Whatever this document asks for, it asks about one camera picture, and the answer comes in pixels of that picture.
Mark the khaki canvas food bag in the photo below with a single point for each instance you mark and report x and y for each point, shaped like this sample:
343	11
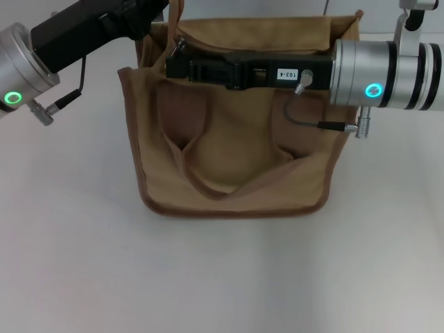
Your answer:
243	156

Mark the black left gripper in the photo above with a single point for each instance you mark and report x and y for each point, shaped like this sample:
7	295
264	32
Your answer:
76	31

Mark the silver metal zipper pull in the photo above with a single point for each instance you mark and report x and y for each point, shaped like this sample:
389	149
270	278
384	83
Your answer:
178	46

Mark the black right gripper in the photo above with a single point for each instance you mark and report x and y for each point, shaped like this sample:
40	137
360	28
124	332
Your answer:
322	71

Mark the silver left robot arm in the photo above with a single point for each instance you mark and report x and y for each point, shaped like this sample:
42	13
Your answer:
17	69

